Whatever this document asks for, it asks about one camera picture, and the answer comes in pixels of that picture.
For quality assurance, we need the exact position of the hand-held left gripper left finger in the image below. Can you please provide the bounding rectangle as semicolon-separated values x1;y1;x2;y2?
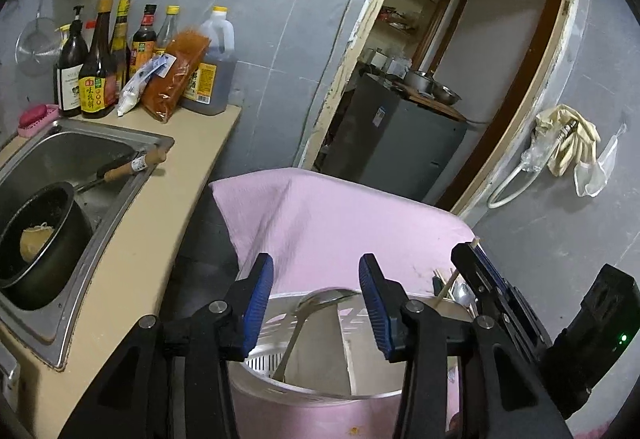
57;253;275;439

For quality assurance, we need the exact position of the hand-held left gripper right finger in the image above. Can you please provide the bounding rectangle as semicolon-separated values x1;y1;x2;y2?
358;253;573;439

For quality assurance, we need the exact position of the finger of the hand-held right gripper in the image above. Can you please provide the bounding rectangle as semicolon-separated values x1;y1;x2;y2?
451;243;506;320
472;246;553;360

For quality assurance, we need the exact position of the wooden chopstick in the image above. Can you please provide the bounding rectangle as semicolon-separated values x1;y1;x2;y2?
432;239;481;312

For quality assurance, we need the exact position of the large metal spoon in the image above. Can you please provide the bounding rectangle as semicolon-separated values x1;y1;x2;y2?
272;288;358;382

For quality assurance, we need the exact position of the white plastic utensil holder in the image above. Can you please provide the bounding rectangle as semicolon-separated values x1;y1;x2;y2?
227;289;476;439

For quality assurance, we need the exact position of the pink floral print cloth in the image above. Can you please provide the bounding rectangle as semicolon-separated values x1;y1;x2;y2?
209;168;640;439

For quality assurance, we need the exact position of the clear plastic bag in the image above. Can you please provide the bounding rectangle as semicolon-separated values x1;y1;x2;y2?
574;124;626;197

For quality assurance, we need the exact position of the metal bowl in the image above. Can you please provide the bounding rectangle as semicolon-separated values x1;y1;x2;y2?
430;82;463;105

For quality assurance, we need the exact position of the black cooking pot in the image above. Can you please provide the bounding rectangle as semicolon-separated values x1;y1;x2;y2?
0;182;96;311

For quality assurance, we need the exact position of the metal pot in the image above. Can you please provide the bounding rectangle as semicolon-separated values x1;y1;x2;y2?
404;69;433;95

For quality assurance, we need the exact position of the pale yellow sponge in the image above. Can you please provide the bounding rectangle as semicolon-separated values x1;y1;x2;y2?
20;223;56;264

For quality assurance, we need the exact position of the large brown liquid jug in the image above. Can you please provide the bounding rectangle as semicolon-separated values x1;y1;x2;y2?
181;6;236;116

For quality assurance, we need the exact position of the stainless steel sink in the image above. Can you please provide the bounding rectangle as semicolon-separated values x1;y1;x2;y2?
0;116;176;370

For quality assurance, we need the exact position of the white salt bag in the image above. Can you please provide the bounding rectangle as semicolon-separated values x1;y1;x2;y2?
117;55;176;116

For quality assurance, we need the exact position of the wooden cabinet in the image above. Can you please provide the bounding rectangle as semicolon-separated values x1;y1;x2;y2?
375;0;463;72

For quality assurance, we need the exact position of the dark soy sauce bottle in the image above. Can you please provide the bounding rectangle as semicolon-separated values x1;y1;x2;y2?
78;0;118;120

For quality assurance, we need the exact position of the dark bottle black cap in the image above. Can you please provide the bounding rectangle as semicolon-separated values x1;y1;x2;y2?
128;4;158;80

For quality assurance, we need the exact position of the clear bottle yellow cap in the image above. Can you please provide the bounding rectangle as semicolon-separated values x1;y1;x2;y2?
152;6;180;60

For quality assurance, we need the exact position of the pink soap dish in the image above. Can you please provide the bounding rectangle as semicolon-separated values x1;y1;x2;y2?
17;103;61;137

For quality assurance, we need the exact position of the dark bottle yellow cap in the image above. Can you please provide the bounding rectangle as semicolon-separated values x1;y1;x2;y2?
109;0;132;92

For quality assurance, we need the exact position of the metal mesh strainer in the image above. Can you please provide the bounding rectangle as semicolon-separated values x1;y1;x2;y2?
15;0;66;66

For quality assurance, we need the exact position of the white hose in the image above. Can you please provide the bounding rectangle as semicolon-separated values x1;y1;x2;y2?
487;159;543;209

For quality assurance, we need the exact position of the wooden door frame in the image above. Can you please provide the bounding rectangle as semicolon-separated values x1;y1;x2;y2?
300;0;581;220

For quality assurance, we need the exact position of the wooden handle kitchen tool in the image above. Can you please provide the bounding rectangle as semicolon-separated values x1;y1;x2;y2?
75;150;167;192

